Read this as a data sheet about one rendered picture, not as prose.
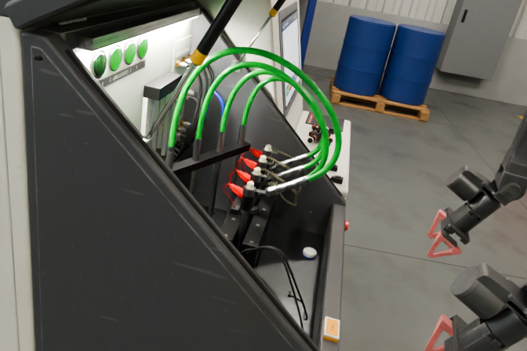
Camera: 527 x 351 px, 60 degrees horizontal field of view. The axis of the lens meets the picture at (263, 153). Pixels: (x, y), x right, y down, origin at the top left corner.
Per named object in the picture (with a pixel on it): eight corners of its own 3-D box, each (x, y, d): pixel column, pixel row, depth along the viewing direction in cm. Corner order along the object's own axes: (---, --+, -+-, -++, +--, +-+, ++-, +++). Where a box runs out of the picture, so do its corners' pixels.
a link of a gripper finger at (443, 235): (418, 252, 113) (447, 229, 109) (419, 237, 119) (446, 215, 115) (439, 270, 113) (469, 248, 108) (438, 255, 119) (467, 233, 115)
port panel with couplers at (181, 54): (175, 154, 128) (186, 45, 116) (163, 152, 129) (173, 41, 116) (190, 139, 140) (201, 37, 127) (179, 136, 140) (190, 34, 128)
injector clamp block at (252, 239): (248, 296, 114) (257, 246, 108) (208, 286, 115) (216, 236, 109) (270, 225, 145) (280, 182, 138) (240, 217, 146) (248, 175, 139)
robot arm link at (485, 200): (507, 208, 106) (503, 197, 111) (484, 188, 107) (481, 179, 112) (482, 226, 110) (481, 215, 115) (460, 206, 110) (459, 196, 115)
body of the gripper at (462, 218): (443, 229, 111) (467, 210, 107) (442, 210, 120) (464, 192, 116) (463, 247, 111) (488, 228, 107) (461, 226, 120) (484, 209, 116)
